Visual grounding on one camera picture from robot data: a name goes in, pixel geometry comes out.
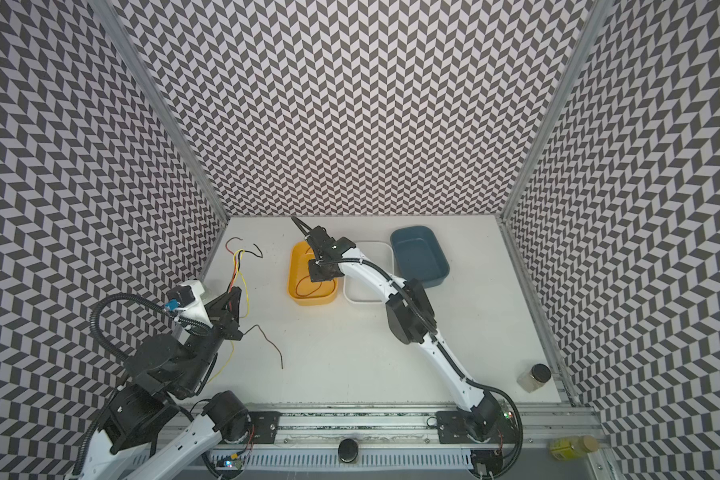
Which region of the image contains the red cable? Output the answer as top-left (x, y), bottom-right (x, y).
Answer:
top-left (293, 251), bottom-right (331, 299)
top-left (224, 236), bottom-right (284, 371)

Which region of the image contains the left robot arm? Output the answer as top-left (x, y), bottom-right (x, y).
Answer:
top-left (67, 281), bottom-right (256, 479)

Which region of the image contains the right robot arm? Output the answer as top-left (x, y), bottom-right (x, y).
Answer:
top-left (291, 216), bottom-right (523, 449)

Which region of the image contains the yellow plastic tray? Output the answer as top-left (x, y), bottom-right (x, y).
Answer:
top-left (287, 241), bottom-right (340, 307)

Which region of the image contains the white plastic tray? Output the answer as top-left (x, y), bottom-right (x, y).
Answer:
top-left (343, 241), bottom-right (395, 304)

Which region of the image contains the dark teal plastic tray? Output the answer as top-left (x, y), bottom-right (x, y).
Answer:
top-left (390, 225), bottom-right (450, 288)

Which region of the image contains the black round knob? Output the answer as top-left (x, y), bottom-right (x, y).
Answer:
top-left (337, 438), bottom-right (359, 464)

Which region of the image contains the small jar dark lid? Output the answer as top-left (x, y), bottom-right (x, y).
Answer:
top-left (517, 363), bottom-right (552, 393)

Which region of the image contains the yellow bottle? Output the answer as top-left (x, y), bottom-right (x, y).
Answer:
top-left (549, 435), bottom-right (600, 461)

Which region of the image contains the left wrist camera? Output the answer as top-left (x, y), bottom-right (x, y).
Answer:
top-left (163, 280), bottom-right (211, 326)

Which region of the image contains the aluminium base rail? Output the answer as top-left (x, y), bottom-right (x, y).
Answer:
top-left (113, 403), bottom-right (607, 475)

